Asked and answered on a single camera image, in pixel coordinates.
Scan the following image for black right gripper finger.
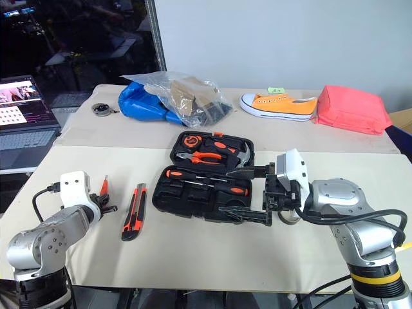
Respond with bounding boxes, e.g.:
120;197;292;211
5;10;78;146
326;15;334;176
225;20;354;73
225;165;268;180
218;205;269;226

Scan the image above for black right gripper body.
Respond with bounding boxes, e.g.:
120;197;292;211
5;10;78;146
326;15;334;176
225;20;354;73
261;162;303;228

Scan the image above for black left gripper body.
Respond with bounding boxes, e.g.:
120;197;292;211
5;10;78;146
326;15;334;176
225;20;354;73
89;192;109;220

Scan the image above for black plastic tool case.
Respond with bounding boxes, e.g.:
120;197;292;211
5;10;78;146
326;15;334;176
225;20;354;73
151;129;257;225

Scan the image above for small orange test screwdriver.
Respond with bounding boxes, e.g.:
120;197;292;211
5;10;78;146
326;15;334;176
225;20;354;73
99;174;110;198

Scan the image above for claw hammer orange black grip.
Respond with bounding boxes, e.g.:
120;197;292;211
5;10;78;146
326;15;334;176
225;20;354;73
205;136;256;169

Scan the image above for grey tape roll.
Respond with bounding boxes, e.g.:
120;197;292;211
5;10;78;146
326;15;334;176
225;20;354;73
277;209;302;227

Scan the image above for orange black utility knife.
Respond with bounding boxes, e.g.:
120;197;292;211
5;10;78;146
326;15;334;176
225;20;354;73
121;182;147;243

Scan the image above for orange black tape measure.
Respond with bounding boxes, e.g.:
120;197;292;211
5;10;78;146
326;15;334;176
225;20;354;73
181;135;203;151

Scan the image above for orange white canvas sneaker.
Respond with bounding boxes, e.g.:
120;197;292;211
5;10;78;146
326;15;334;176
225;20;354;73
239;92;319;122

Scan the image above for round black tin with keyring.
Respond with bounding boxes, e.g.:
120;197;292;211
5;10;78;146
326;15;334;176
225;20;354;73
91;102;118;115

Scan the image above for clear plastic bag with parts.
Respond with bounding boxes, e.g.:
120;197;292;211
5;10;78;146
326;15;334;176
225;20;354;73
119;71;234;127

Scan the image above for blue plastic bag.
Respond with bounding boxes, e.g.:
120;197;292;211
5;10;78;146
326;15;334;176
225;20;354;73
118;80;182;125

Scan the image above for open laptop computer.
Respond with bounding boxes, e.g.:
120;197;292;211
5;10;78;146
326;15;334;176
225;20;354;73
0;75;62;175

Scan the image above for pink red fabric bundle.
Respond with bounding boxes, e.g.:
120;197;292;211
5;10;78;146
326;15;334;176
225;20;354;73
313;84;394;136

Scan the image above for dark blue chair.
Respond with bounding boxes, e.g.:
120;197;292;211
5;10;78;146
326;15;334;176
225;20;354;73
384;124;412;156

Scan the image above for cardboard box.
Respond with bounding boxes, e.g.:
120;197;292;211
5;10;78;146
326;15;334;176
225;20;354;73
388;108;412;136

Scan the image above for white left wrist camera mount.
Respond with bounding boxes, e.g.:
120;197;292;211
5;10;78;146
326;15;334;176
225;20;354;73
60;171;102;220

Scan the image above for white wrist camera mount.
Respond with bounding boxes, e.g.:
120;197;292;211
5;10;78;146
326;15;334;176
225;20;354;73
276;148;311;214
60;171;102;220

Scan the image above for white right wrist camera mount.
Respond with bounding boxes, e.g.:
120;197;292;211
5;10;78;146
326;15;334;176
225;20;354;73
276;148;311;214

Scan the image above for orange handled pliers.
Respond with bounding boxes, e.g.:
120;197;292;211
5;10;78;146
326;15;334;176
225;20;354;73
175;151;224;166

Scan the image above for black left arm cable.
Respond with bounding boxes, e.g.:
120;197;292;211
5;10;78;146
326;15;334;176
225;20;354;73
32;182;62;223

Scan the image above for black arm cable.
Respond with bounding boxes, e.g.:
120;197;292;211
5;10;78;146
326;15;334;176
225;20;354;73
301;208;408;249
32;182;62;223

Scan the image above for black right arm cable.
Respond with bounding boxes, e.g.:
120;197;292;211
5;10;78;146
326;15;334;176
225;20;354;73
301;208;408;249

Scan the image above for black cables under table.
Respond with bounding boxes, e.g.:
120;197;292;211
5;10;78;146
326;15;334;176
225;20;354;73
289;273;357;309

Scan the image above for grey metal window post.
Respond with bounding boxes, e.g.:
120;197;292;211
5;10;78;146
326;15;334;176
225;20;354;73
144;0;168;73

